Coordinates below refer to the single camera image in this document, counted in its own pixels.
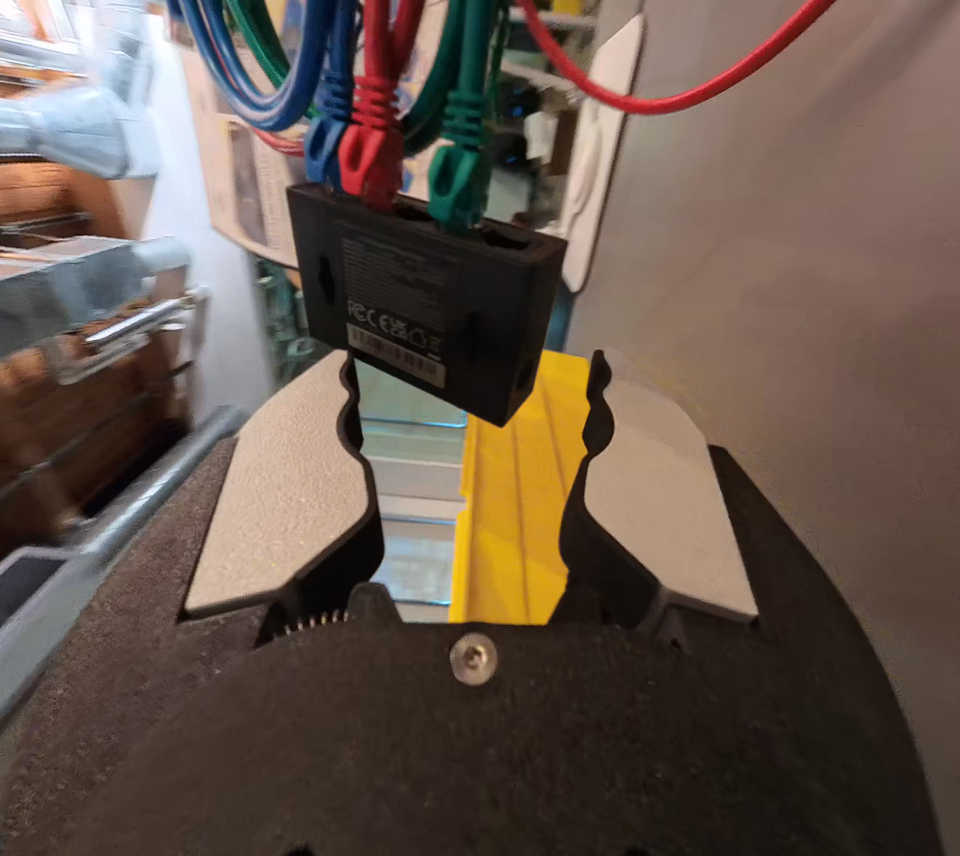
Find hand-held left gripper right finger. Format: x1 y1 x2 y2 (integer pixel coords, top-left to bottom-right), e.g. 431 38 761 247
558 348 763 623

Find printed instruction sheet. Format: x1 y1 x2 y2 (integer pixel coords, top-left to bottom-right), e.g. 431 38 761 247
195 0 466 266

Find black ethernet port box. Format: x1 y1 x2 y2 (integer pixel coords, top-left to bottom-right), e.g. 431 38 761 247
285 182 570 431

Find blue ethernet cable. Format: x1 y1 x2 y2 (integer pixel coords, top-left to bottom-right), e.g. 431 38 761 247
158 0 367 187

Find white sign base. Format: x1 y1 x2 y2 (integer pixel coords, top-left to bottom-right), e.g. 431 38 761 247
563 14 648 296

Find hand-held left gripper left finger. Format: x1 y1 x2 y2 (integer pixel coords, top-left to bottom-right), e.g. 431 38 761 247
180 351 385 622

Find white pillar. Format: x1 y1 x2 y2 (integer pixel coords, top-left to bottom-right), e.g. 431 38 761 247
143 32 280 416

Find green ethernet cable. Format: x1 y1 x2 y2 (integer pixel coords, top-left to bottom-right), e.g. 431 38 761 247
203 0 525 232

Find red ethernet cable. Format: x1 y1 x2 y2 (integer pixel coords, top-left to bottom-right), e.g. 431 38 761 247
218 0 940 206

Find yellow plastic bin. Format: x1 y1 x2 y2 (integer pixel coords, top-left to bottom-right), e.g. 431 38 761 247
450 351 595 626

